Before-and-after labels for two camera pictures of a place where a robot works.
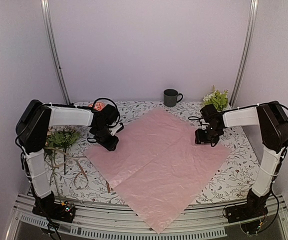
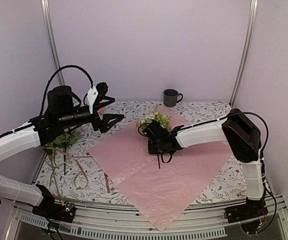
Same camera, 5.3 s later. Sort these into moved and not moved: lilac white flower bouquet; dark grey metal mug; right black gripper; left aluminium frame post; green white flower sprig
Moved: green white flower sprig; right black gripper
Not moved: lilac white flower bouquet; left aluminium frame post; dark grey metal mug
